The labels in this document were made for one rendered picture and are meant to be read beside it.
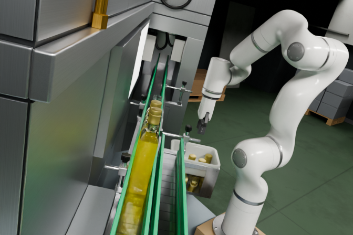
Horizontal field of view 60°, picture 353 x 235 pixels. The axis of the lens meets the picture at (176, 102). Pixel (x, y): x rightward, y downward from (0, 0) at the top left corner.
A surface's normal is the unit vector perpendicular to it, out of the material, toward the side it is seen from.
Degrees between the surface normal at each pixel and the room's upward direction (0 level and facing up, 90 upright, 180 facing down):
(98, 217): 0
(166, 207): 0
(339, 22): 90
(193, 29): 90
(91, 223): 0
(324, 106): 90
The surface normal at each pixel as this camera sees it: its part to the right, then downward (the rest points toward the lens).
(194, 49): 0.00, 0.34
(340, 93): -0.75, 0.05
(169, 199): 0.24, -0.91
